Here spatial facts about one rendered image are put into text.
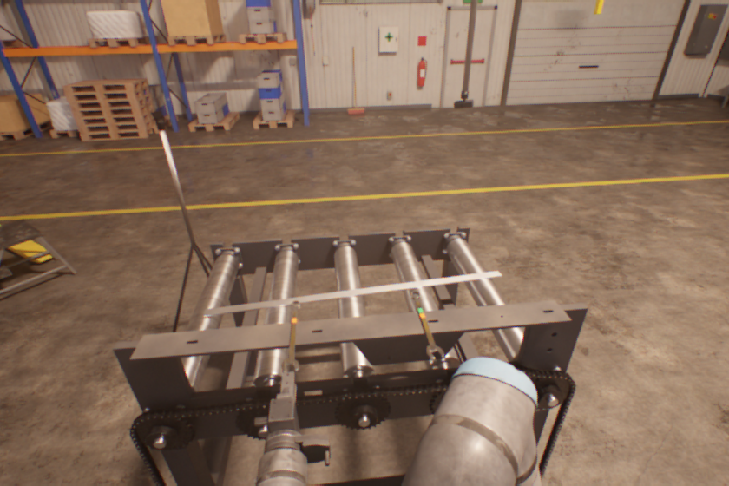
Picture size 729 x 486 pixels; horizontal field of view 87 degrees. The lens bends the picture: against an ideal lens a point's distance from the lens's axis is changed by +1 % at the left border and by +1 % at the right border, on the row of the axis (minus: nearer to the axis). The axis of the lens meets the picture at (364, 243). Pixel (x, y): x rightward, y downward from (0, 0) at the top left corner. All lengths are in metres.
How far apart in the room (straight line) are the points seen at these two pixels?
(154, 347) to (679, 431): 2.53
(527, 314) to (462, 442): 0.74
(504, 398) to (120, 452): 2.25
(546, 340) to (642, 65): 11.60
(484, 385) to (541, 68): 10.77
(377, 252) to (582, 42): 10.05
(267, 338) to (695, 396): 2.53
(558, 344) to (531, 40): 9.94
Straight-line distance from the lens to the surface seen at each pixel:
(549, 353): 1.38
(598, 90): 12.12
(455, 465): 0.50
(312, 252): 2.04
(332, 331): 1.07
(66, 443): 2.78
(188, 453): 1.51
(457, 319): 1.13
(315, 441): 0.83
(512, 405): 0.56
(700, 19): 13.26
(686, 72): 13.62
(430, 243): 2.10
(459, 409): 0.53
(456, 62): 10.32
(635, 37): 12.37
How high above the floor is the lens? 1.89
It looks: 30 degrees down
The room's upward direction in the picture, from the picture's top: 1 degrees counter-clockwise
